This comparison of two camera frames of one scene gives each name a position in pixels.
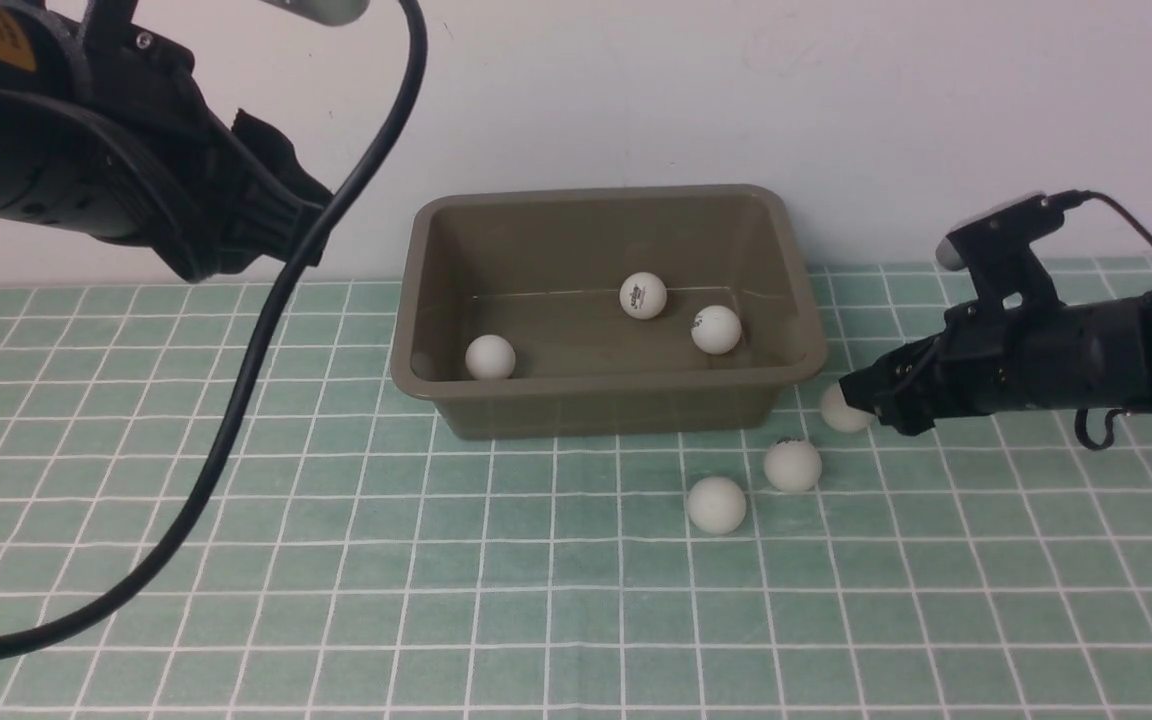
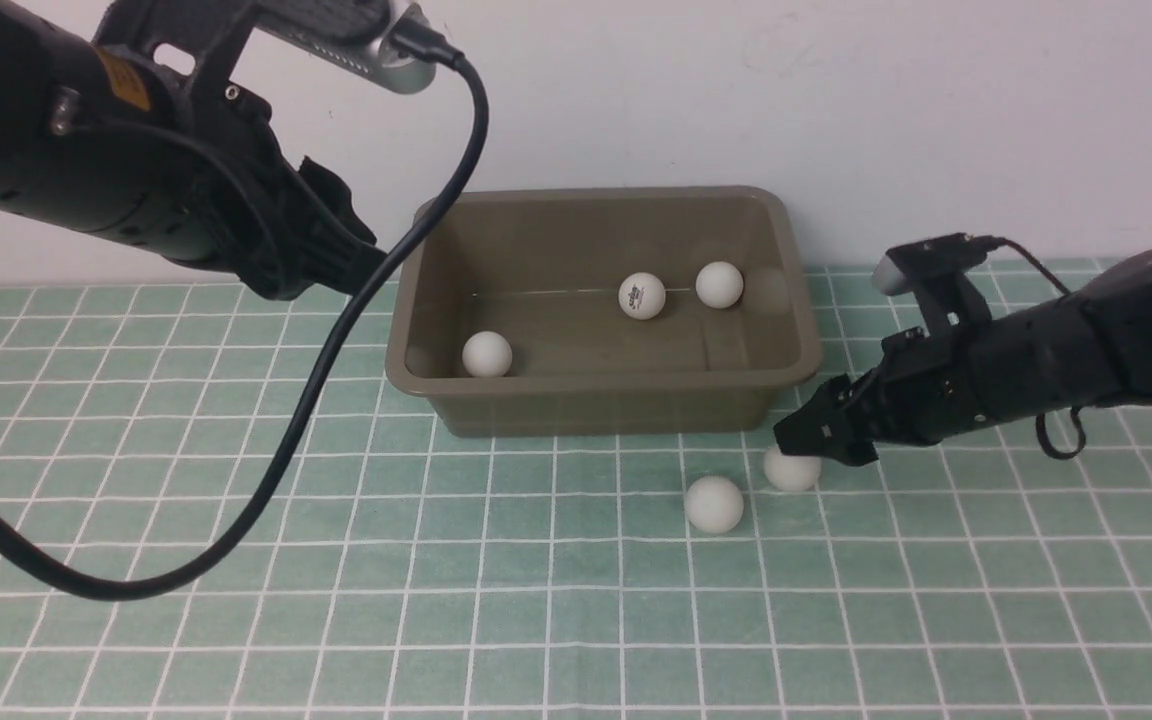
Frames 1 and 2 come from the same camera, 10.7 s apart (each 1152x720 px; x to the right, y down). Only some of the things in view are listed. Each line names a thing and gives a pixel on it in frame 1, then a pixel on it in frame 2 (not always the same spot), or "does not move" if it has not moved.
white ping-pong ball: x=716 y=329 -> x=719 y=285
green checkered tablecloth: x=361 y=567 does not move
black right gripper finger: x=905 y=415 -> x=849 y=447
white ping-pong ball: x=490 y=357 does not move
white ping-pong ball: x=716 y=504 does not move
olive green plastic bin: x=603 y=311 does not move
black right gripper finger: x=869 y=388 -> x=832 y=413
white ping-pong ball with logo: x=642 y=295 does not move
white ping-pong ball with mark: x=792 y=465 does not move
